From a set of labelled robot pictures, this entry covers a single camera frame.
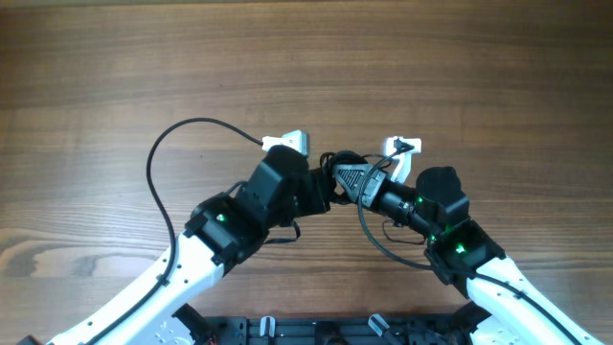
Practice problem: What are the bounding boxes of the left camera black cable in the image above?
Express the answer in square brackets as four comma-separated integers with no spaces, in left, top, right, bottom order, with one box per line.
[83,117,264,345]

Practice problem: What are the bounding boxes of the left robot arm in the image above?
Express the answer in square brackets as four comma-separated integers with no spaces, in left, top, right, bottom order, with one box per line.
[51,145,334,344]

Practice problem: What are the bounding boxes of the black cable bundle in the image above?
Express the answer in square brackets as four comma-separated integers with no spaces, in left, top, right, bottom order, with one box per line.
[318,149,387,206]

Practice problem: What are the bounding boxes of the right camera black cable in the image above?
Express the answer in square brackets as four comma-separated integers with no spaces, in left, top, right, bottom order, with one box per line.
[356,138,585,345]

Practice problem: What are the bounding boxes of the camera black cable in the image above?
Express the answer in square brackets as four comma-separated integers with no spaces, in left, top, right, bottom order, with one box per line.
[356,138,585,345]
[83,117,264,345]

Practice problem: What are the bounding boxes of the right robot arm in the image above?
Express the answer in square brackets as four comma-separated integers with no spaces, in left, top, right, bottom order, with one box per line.
[332,164,599,344]

